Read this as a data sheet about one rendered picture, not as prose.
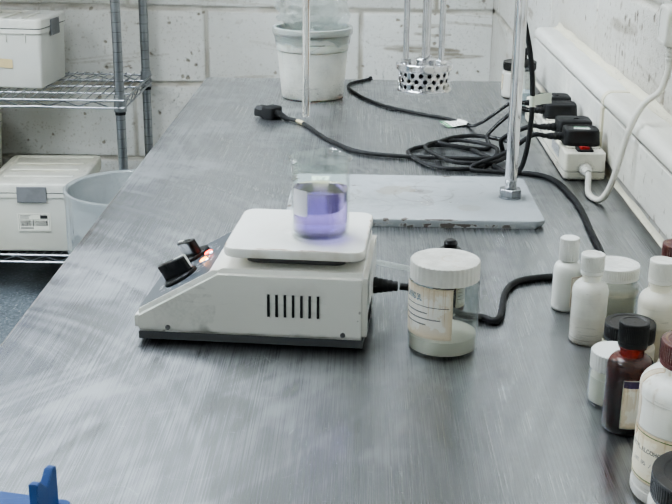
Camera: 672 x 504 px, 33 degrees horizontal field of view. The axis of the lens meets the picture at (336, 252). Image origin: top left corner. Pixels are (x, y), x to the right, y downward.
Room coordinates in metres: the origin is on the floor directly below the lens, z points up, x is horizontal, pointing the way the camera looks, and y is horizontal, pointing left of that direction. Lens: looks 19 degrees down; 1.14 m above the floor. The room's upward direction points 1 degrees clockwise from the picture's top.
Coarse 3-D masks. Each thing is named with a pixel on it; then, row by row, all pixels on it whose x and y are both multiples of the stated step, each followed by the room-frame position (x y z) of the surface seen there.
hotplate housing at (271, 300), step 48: (192, 288) 0.90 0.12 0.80; (240, 288) 0.90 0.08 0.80; (288, 288) 0.89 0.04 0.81; (336, 288) 0.89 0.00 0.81; (384, 288) 0.97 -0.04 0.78; (144, 336) 0.91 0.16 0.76; (192, 336) 0.91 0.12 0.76; (240, 336) 0.90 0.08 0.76; (288, 336) 0.90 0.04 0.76; (336, 336) 0.89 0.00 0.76
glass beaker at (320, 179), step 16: (304, 160) 0.92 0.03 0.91; (320, 160) 0.96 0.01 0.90; (336, 160) 0.96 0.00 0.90; (304, 176) 0.92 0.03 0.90; (320, 176) 0.91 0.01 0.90; (336, 176) 0.92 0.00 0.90; (304, 192) 0.92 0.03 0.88; (320, 192) 0.91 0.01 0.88; (336, 192) 0.92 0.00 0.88; (304, 208) 0.92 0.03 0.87; (320, 208) 0.91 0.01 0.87; (336, 208) 0.92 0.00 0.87; (304, 224) 0.92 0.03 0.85; (320, 224) 0.91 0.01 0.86; (336, 224) 0.92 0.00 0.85; (304, 240) 0.92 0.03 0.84; (320, 240) 0.91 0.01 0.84; (336, 240) 0.92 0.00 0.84
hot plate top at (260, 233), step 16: (240, 224) 0.97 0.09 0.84; (256, 224) 0.97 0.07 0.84; (272, 224) 0.97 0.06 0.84; (288, 224) 0.97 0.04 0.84; (352, 224) 0.97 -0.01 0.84; (368, 224) 0.97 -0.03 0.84; (240, 240) 0.92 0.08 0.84; (256, 240) 0.92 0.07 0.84; (272, 240) 0.93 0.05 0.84; (288, 240) 0.93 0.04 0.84; (352, 240) 0.93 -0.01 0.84; (368, 240) 0.94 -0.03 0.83; (240, 256) 0.90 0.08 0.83; (256, 256) 0.90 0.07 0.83; (272, 256) 0.90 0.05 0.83; (288, 256) 0.90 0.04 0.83; (304, 256) 0.90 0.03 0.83; (320, 256) 0.90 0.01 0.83; (336, 256) 0.90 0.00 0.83; (352, 256) 0.89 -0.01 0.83
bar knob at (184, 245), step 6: (180, 240) 1.01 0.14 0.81; (186, 240) 1.00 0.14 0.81; (192, 240) 0.98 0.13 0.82; (180, 246) 1.00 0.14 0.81; (186, 246) 0.99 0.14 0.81; (192, 246) 0.98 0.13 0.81; (198, 246) 0.99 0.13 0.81; (204, 246) 1.00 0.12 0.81; (186, 252) 0.99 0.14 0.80; (192, 252) 0.98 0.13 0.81; (198, 252) 0.98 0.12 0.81; (204, 252) 0.99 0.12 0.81; (192, 258) 0.98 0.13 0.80
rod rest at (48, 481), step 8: (48, 472) 0.62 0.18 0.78; (48, 480) 0.62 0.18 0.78; (56, 480) 0.63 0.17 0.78; (32, 488) 0.60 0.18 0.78; (40, 488) 0.61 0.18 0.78; (48, 488) 0.62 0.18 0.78; (56, 488) 0.63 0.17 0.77; (0, 496) 0.64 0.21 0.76; (8, 496) 0.64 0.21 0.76; (16, 496) 0.64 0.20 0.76; (24, 496) 0.64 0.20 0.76; (32, 496) 0.61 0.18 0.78; (40, 496) 0.61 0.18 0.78; (48, 496) 0.62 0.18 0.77; (56, 496) 0.63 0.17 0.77
